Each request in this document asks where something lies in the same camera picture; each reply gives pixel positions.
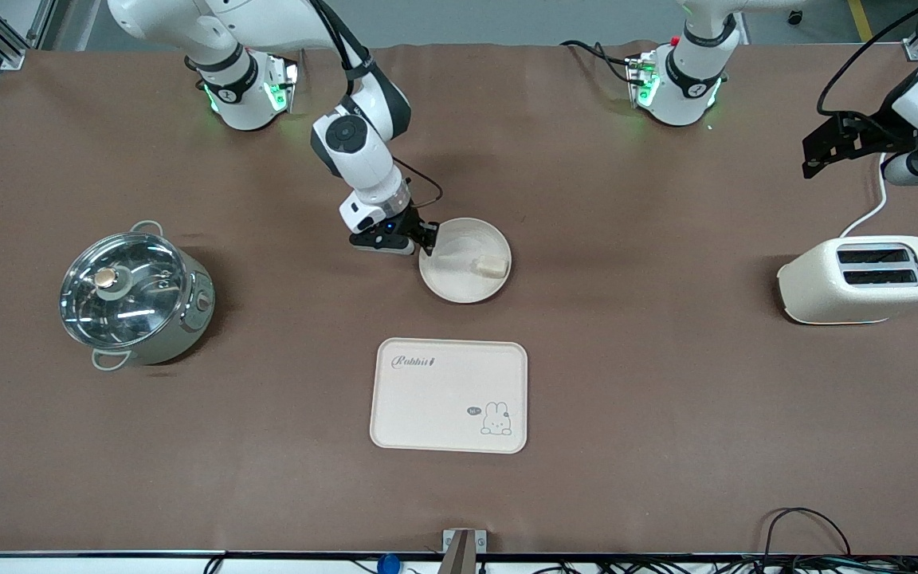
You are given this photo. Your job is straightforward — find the cream round plate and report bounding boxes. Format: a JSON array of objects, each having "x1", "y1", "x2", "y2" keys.
[{"x1": 418, "y1": 217, "x2": 513, "y2": 305}]

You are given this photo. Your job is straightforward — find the white two-slot toaster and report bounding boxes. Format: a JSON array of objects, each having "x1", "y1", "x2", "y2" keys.
[{"x1": 776, "y1": 234, "x2": 918, "y2": 325}]

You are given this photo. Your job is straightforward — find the cream rabbit print tray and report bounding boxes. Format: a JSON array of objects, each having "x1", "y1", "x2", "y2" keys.
[{"x1": 369, "y1": 337, "x2": 529, "y2": 455}]

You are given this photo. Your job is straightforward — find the steel pot with glass lid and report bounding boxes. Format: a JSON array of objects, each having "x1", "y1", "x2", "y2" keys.
[{"x1": 59, "y1": 221, "x2": 217, "y2": 372}]

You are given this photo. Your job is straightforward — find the glass pot lid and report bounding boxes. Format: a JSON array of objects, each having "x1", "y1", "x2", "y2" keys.
[{"x1": 59, "y1": 232, "x2": 189, "y2": 345}]

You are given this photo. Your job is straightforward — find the brown table mat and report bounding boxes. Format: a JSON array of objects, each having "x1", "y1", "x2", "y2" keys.
[{"x1": 0, "y1": 40, "x2": 918, "y2": 556}]

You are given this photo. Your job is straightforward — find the thin black camera cable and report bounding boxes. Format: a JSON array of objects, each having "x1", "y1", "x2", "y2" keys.
[{"x1": 391, "y1": 155, "x2": 445, "y2": 232}]

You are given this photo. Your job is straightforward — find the white toaster power cable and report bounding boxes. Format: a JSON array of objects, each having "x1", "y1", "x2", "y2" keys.
[{"x1": 839, "y1": 153, "x2": 890, "y2": 238}]

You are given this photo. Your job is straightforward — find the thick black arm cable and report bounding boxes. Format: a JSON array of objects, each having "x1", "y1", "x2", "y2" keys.
[{"x1": 308, "y1": 0, "x2": 376, "y2": 104}]

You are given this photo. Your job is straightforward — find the black base cable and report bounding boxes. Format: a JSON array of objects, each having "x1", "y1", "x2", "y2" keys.
[{"x1": 561, "y1": 38, "x2": 643, "y2": 85}]

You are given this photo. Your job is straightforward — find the grey metal bracket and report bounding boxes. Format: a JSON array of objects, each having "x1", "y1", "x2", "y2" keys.
[{"x1": 441, "y1": 529, "x2": 487, "y2": 574}]

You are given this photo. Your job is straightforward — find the black looped cable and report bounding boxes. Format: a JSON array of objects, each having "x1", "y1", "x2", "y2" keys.
[{"x1": 760, "y1": 507, "x2": 852, "y2": 559}]

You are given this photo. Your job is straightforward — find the black cable bundle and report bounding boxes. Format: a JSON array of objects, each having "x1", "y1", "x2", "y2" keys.
[{"x1": 507, "y1": 555, "x2": 918, "y2": 574}]

